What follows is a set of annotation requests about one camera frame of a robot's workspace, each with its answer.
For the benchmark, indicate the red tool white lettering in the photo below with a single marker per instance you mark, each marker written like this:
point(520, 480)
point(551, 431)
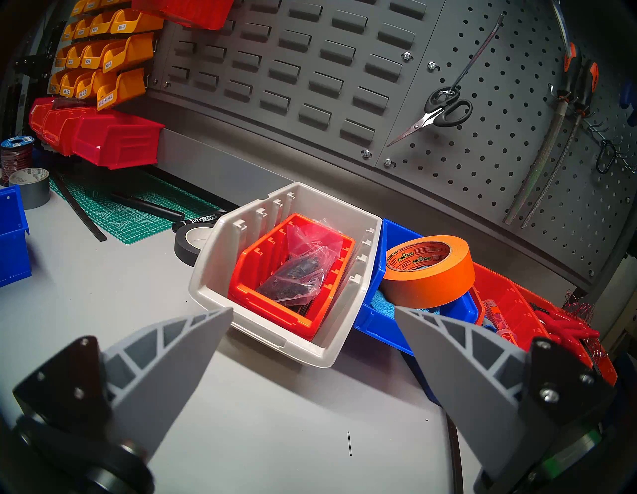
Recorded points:
point(572, 331)

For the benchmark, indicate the clear bag of hardware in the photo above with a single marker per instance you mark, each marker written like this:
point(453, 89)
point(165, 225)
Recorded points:
point(298, 274)

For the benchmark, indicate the blue microfibre cloth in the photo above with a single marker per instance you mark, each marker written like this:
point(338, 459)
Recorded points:
point(383, 301)

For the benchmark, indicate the large beige storage bin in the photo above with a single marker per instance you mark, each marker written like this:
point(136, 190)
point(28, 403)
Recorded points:
point(214, 279)

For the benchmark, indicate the orange masking tape roll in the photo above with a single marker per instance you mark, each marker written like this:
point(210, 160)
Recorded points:
point(433, 289)

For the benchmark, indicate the black carabiner hook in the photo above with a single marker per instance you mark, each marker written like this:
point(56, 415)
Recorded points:
point(598, 159)

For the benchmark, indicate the black tape roll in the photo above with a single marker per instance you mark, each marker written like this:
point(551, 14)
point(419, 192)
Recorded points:
point(183, 249)

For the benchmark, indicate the black metal rod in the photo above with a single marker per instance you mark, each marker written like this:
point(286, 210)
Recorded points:
point(82, 211)
point(454, 458)

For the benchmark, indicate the orange-red hanging bin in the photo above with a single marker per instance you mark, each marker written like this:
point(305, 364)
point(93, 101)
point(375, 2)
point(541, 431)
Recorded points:
point(194, 12)

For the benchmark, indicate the blue spring clamps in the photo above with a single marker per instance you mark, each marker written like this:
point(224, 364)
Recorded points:
point(629, 99)

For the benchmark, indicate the grey louvred wall panel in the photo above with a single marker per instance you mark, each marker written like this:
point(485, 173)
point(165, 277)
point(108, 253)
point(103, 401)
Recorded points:
point(298, 64)

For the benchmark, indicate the blue plastic storage bin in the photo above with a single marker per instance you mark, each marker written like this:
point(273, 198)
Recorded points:
point(12, 239)
point(378, 323)

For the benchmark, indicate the grey duct tape roll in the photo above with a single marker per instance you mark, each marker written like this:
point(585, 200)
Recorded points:
point(32, 191)

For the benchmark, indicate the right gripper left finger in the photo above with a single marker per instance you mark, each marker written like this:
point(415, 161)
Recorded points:
point(164, 358)

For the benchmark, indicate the black permanent marker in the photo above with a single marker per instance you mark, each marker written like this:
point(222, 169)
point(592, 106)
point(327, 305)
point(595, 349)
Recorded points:
point(199, 220)

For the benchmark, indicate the large grey pegboard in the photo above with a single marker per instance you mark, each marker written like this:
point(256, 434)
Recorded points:
point(497, 164)

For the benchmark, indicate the red parts bin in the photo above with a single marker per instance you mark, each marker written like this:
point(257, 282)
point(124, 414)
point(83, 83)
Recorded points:
point(69, 134)
point(119, 142)
point(52, 127)
point(37, 117)

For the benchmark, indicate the green cutting mat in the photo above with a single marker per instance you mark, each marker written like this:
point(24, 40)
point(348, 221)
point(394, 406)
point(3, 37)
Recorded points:
point(129, 226)

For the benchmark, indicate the yellow labelled parts bin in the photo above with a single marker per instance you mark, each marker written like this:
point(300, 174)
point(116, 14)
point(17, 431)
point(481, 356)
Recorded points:
point(60, 59)
point(124, 87)
point(94, 55)
point(74, 57)
point(55, 83)
point(69, 31)
point(83, 27)
point(132, 52)
point(142, 21)
point(107, 4)
point(88, 85)
point(69, 84)
point(102, 24)

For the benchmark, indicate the black metal stand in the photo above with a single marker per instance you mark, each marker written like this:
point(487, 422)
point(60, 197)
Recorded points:
point(20, 89)

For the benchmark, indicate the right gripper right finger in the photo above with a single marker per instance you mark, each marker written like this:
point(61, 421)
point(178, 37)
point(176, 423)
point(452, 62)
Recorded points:
point(473, 388)

